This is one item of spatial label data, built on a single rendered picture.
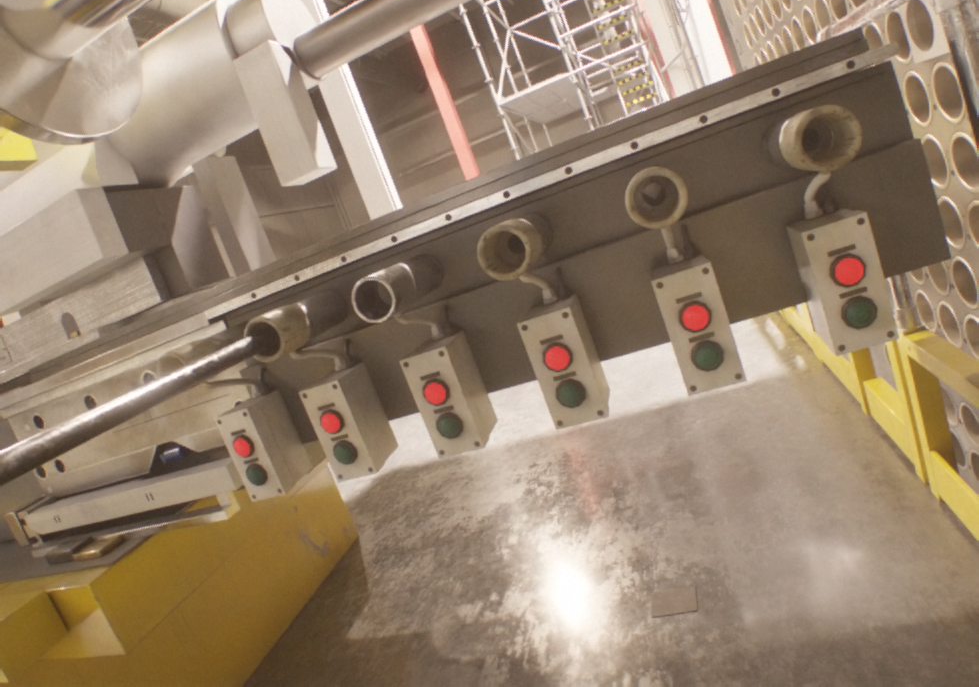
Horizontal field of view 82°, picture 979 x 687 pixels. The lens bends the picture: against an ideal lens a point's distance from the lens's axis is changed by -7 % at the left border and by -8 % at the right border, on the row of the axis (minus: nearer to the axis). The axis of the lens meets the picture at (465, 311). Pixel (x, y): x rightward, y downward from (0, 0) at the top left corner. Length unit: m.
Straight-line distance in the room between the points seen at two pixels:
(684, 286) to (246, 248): 1.14
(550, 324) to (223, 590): 1.33
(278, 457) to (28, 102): 0.63
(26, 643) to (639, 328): 1.10
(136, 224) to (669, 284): 0.97
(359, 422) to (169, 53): 0.74
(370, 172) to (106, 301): 6.86
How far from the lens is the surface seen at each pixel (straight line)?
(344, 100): 8.32
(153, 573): 1.30
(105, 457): 1.45
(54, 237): 1.29
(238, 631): 1.89
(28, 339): 1.67
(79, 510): 1.44
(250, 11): 1.17
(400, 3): 1.10
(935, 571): 1.45
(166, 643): 1.73
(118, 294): 1.41
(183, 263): 1.33
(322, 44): 1.15
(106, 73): 1.16
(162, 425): 1.30
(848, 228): 0.76
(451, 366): 0.80
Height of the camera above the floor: 0.90
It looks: 7 degrees down
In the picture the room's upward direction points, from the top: 21 degrees counter-clockwise
